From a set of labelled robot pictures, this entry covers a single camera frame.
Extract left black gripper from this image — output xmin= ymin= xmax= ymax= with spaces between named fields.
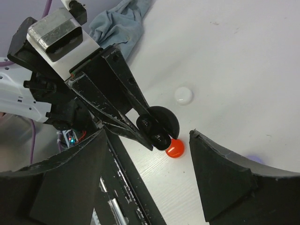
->
xmin=67 ymin=46 xmax=178 ymax=151

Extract red earbud charging case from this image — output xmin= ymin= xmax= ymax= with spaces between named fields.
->
xmin=165 ymin=139 xmax=185 ymax=158

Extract black earbud charging case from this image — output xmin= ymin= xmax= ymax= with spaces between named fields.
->
xmin=136 ymin=106 xmax=180 ymax=150

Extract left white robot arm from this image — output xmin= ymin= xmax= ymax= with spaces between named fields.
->
xmin=0 ymin=8 xmax=180 ymax=150

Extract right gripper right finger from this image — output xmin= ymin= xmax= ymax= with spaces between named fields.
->
xmin=189 ymin=130 xmax=300 ymax=223

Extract blue-grey cloth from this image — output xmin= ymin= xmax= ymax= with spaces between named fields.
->
xmin=89 ymin=0 xmax=152 ymax=59

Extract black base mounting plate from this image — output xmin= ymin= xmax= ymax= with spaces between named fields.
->
xmin=92 ymin=131 xmax=166 ymax=225

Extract white earbud charging case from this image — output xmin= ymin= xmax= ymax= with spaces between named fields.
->
xmin=174 ymin=86 xmax=194 ymax=105

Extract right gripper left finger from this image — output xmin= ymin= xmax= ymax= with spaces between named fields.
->
xmin=0 ymin=130 xmax=108 ymax=225

